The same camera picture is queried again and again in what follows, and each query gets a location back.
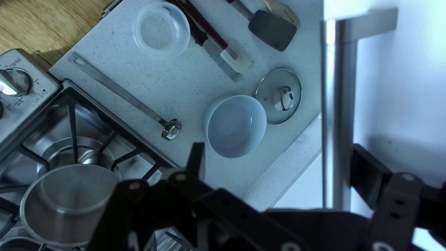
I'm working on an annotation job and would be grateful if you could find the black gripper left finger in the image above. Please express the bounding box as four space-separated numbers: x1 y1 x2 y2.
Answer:
186 143 205 179

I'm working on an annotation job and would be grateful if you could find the black spatula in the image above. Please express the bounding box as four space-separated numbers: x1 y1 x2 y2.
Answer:
226 0 297 52

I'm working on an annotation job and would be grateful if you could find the white cabinet door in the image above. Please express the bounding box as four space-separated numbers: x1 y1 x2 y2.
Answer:
323 0 446 209

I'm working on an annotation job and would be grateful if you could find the stainless steel saucepan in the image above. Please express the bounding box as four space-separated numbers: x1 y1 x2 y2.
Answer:
20 165 120 249

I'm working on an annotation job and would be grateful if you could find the left stove knob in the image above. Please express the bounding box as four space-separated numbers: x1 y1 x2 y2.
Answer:
0 69 33 97

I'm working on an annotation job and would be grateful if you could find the blue-grey bowl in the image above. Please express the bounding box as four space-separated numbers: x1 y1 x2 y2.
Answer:
204 95 268 159

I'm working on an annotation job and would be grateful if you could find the long metal measuring spoon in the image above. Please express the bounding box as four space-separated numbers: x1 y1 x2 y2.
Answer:
69 53 183 141

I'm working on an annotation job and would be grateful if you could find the stainless steel gas stove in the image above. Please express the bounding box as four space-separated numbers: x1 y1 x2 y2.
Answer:
0 49 172 251

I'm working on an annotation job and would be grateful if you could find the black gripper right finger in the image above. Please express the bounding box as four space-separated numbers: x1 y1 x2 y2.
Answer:
350 144 394 209

